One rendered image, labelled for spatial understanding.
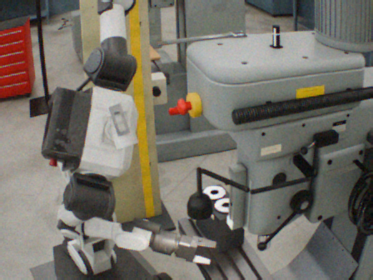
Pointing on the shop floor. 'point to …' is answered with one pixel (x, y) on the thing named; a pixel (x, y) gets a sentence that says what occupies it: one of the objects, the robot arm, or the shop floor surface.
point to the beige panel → (132, 209)
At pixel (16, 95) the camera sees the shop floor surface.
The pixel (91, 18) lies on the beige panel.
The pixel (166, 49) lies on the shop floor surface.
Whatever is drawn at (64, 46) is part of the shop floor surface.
